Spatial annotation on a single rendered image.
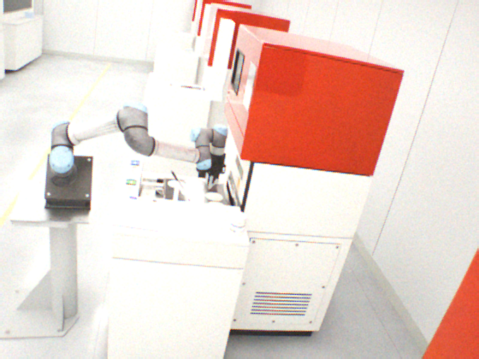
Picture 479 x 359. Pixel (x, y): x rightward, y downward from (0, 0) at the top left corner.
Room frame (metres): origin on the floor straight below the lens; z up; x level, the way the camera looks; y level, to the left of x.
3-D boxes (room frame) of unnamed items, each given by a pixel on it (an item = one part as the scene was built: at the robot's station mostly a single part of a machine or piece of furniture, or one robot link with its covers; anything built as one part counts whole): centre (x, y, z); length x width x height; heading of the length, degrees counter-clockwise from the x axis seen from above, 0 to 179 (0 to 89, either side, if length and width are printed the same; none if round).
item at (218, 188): (2.22, 0.21, 0.90); 0.34 x 0.34 x 0.01; 12
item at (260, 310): (2.52, -0.30, 0.41); 0.82 x 0.71 x 0.82; 12
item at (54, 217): (1.98, 0.93, 0.75); 0.45 x 0.44 x 0.13; 110
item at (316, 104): (2.52, -0.28, 1.52); 0.81 x 0.75 x 0.59; 12
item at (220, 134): (2.21, 0.13, 1.27); 0.09 x 0.08 x 0.11; 113
